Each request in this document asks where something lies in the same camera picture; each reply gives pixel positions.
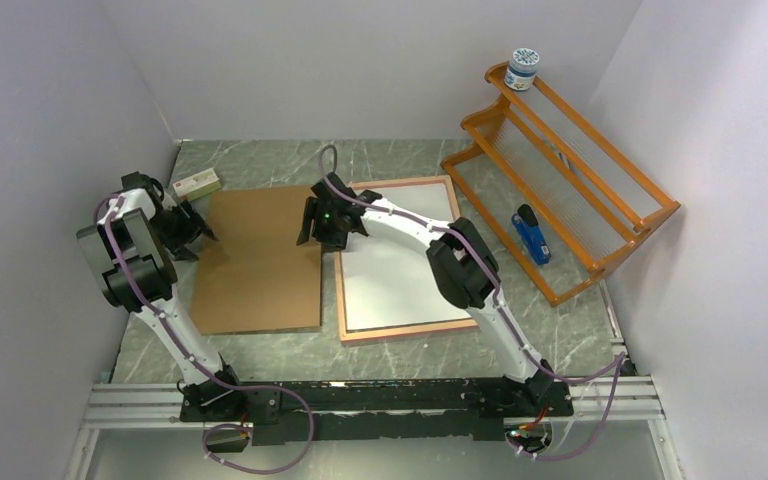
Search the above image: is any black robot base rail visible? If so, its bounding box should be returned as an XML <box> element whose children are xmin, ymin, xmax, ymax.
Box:
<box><xmin>178</xmin><ymin>374</ymin><xmax>574</xmax><ymax>448</ymax></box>

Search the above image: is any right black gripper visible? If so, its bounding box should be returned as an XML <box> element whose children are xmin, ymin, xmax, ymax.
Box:
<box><xmin>295</xmin><ymin>197</ymin><xmax>346</xmax><ymax>253</ymax></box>

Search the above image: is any orange wooden rack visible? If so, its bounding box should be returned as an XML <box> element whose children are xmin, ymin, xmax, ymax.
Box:
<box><xmin>441</xmin><ymin>62</ymin><xmax>680</xmax><ymax>306</ymax></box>

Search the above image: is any copper wooden picture frame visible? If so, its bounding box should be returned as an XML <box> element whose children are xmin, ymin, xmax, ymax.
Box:
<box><xmin>332</xmin><ymin>174</ymin><xmax>481</xmax><ymax>346</ymax></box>

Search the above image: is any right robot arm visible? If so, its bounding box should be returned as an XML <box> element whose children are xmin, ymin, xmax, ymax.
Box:
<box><xmin>297</xmin><ymin>172</ymin><xmax>554</xmax><ymax>415</ymax></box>

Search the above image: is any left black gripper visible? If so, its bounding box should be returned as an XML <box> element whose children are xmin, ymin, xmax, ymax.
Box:
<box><xmin>151</xmin><ymin>200</ymin><xmax>219</xmax><ymax>261</ymax></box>

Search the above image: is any aluminium extrusion rail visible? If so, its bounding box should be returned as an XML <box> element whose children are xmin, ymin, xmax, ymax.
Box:
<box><xmin>66</xmin><ymin>376</ymin><xmax>684</xmax><ymax>479</ymax></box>

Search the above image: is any mountain landscape photo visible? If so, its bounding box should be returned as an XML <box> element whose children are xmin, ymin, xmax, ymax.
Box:
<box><xmin>340</xmin><ymin>182</ymin><xmax>475</xmax><ymax>333</ymax></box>

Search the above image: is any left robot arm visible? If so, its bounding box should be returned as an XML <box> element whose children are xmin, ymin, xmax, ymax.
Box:
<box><xmin>76</xmin><ymin>171</ymin><xmax>247</xmax><ymax>420</ymax></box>

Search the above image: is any brown frame backing board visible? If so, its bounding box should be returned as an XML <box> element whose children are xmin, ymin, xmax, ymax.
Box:
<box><xmin>190</xmin><ymin>185</ymin><xmax>322</xmax><ymax>335</ymax></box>

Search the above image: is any purple cable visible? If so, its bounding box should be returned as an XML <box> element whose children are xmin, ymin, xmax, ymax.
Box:
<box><xmin>95</xmin><ymin>192</ymin><xmax>319</xmax><ymax>478</ymax></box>
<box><xmin>317</xmin><ymin>144</ymin><xmax>629</xmax><ymax>464</ymax></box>

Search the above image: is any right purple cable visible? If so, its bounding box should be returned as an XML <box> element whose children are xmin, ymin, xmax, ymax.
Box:
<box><xmin>317</xmin><ymin>144</ymin><xmax>629</xmax><ymax>464</ymax></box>

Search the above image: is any blue stapler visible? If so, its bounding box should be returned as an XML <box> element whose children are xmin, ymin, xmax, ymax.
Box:
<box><xmin>511</xmin><ymin>204</ymin><xmax>552</xmax><ymax>265</ymax></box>

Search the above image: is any small white red box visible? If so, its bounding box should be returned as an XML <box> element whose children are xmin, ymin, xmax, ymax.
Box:
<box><xmin>172</xmin><ymin>168</ymin><xmax>222</xmax><ymax>201</ymax></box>

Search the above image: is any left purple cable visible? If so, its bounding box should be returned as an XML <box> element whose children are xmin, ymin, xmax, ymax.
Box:
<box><xmin>95</xmin><ymin>192</ymin><xmax>319</xmax><ymax>478</ymax></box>

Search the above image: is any white blue jar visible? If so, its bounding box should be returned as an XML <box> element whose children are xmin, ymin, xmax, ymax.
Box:
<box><xmin>504</xmin><ymin>47</ymin><xmax>540</xmax><ymax>92</ymax></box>

